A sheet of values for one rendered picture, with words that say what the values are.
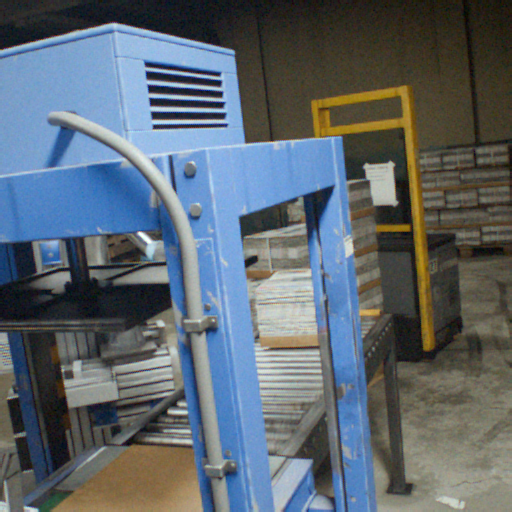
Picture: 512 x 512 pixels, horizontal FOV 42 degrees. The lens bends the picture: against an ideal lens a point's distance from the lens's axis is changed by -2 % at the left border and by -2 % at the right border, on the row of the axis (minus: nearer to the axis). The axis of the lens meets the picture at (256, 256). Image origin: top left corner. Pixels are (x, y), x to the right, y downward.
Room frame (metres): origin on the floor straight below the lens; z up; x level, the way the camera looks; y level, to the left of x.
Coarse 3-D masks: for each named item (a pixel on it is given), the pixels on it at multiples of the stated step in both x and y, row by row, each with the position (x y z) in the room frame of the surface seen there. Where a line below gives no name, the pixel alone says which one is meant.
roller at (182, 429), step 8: (152, 424) 1.87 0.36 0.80; (160, 424) 1.87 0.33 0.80; (168, 424) 1.86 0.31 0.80; (176, 424) 1.85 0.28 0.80; (152, 432) 1.85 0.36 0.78; (160, 432) 1.84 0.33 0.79; (168, 432) 1.83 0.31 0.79; (176, 432) 1.82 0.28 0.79; (184, 432) 1.81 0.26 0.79; (272, 432) 1.72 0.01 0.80; (280, 432) 1.72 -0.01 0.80; (288, 432) 1.71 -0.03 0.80
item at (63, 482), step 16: (96, 448) 1.76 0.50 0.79; (112, 448) 1.73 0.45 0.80; (80, 464) 1.66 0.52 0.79; (96, 464) 1.64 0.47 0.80; (272, 464) 1.53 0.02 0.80; (288, 464) 1.53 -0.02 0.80; (304, 464) 1.52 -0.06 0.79; (48, 480) 1.59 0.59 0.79; (64, 480) 1.56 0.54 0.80; (80, 480) 1.55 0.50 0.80; (272, 480) 1.45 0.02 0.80; (288, 480) 1.45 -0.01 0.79; (304, 480) 1.48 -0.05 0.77; (32, 496) 1.50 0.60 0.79; (48, 496) 1.49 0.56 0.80; (64, 496) 1.48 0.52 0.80; (288, 496) 1.37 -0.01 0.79; (304, 496) 1.47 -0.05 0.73
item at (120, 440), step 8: (256, 328) 2.83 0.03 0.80; (256, 336) 2.70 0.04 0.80; (176, 392) 2.13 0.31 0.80; (184, 392) 2.12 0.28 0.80; (168, 400) 2.06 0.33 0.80; (176, 400) 2.06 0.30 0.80; (152, 408) 2.00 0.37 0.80; (160, 408) 2.00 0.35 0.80; (168, 408) 2.00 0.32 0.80; (144, 416) 1.94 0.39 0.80; (152, 416) 1.94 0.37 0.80; (136, 424) 1.89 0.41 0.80; (144, 424) 1.88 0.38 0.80; (128, 432) 1.83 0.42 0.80; (136, 432) 1.83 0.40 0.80; (112, 440) 1.79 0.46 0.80; (120, 440) 1.78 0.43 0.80; (128, 440) 1.79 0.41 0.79
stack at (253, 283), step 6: (246, 282) 3.77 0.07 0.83; (252, 282) 3.73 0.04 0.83; (258, 282) 3.72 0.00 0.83; (264, 282) 3.71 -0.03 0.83; (252, 288) 3.57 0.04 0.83; (252, 294) 3.41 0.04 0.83; (252, 300) 3.32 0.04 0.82; (252, 306) 3.32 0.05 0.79; (252, 312) 3.32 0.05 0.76; (252, 318) 3.31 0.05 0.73; (360, 318) 4.08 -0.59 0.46; (252, 324) 3.31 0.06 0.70; (258, 324) 3.35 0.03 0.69
